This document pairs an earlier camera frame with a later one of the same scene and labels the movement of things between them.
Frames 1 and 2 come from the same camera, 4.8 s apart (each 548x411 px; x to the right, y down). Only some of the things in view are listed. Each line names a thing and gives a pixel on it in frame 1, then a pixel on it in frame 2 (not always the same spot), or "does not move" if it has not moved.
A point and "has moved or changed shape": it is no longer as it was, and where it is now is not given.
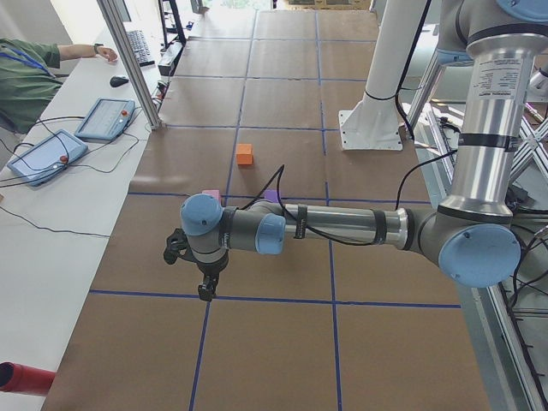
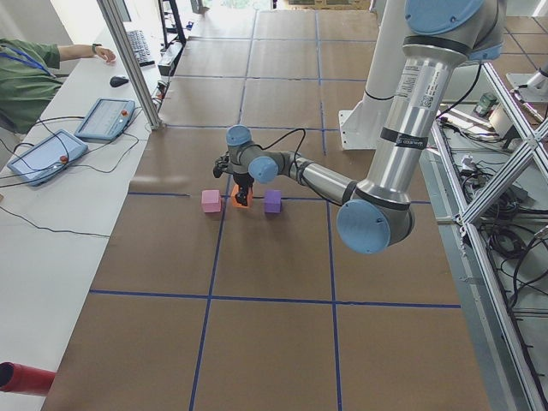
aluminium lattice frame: (508, 320) does not move
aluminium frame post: (132, 63) does not move
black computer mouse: (116, 81) does not move
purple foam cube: (271, 195) does not move
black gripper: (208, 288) -> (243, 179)
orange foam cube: (244, 154) has moved or changed shape
